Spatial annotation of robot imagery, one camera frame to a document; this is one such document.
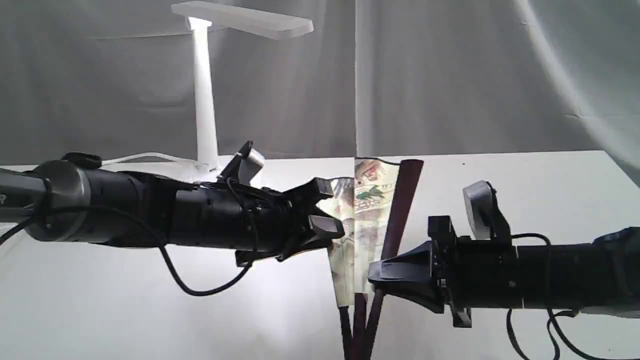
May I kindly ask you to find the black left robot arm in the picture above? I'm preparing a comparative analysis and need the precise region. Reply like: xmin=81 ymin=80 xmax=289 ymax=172
xmin=1 ymin=153 xmax=345 ymax=267

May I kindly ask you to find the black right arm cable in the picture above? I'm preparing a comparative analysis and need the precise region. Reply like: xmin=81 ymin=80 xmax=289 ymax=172
xmin=505 ymin=232 xmax=640 ymax=360

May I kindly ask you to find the painted paper folding fan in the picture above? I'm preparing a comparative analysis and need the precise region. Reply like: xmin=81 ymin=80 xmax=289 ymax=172
xmin=319 ymin=157 xmax=425 ymax=360

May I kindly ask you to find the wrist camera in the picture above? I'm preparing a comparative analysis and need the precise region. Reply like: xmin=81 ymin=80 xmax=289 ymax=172
xmin=217 ymin=140 xmax=266 ymax=186
xmin=462 ymin=180 xmax=512 ymax=244

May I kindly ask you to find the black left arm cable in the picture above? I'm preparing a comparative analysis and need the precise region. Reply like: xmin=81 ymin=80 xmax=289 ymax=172
xmin=0 ymin=180 xmax=261 ymax=297

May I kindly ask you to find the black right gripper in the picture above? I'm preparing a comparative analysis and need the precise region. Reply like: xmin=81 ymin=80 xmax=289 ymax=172
xmin=367 ymin=215 xmax=523 ymax=328

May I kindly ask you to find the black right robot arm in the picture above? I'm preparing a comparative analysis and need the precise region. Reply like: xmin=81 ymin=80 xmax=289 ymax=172
xmin=368 ymin=216 xmax=640 ymax=328

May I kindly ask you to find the grey backdrop curtain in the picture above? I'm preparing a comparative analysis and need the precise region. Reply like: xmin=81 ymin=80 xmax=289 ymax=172
xmin=0 ymin=0 xmax=640 ymax=183

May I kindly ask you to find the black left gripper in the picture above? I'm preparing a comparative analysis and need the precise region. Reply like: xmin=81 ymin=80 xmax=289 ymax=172
xmin=173 ymin=177 xmax=345 ymax=267

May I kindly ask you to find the thin white cable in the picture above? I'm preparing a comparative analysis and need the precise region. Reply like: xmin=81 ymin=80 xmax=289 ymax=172
xmin=100 ymin=152 xmax=201 ymax=168

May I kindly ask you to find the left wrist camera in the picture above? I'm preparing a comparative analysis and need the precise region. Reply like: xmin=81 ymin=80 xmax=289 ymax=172
xmin=217 ymin=140 xmax=266 ymax=186

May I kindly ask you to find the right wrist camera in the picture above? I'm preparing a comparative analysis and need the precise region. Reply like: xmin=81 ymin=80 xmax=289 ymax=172
xmin=462 ymin=180 xmax=512 ymax=244

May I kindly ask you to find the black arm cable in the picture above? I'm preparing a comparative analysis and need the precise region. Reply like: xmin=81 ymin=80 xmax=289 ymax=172
xmin=505 ymin=232 xmax=640 ymax=360
xmin=0 ymin=180 xmax=261 ymax=297

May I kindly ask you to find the white desk lamp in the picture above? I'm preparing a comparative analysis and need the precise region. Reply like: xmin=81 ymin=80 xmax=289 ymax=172
xmin=171 ymin=0 xmax=314 ymax=181

